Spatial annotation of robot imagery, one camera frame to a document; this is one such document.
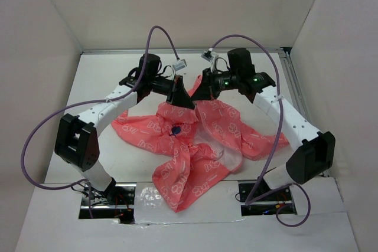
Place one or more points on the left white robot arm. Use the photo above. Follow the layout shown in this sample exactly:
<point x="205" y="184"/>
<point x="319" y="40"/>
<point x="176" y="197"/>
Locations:
<point x="77" y="136"/>

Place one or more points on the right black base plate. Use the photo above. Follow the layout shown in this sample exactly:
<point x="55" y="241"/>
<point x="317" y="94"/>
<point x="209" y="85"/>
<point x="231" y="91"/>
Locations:
<point x="268" y="205"/>

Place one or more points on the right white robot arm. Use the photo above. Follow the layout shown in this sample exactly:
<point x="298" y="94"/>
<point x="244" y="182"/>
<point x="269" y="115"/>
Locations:
<point x="313" y="150"/>

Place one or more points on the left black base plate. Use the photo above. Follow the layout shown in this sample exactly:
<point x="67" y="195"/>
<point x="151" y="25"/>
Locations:
<point x="94" y="206"/>

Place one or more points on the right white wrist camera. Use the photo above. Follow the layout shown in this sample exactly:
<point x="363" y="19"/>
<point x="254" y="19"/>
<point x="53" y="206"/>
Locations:
<point x="207" y="55"/>

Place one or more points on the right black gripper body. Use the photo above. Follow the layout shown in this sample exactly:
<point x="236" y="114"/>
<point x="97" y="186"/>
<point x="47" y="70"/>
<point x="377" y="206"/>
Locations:
<point x="224" y="81"/>

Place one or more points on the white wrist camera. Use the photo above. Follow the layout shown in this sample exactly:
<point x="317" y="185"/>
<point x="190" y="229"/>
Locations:
<point x="207" y="55"/>
<point x="179" y="65"/>

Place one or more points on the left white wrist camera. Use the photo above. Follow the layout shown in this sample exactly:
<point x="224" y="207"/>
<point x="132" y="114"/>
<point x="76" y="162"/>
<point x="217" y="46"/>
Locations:
<point x="179" y="65"/>

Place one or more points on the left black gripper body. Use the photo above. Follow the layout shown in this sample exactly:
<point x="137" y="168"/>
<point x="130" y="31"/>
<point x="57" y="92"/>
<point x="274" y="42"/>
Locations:
<point x="160" y="85"/>

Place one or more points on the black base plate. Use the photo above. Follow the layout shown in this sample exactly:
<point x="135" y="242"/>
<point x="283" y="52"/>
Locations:
<point x="268" y="205"/>
<point x="94" y="206"/>

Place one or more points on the pink patterned jacket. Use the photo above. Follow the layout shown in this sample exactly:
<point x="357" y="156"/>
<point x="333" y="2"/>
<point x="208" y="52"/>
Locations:
<point x="205" y="145"/>

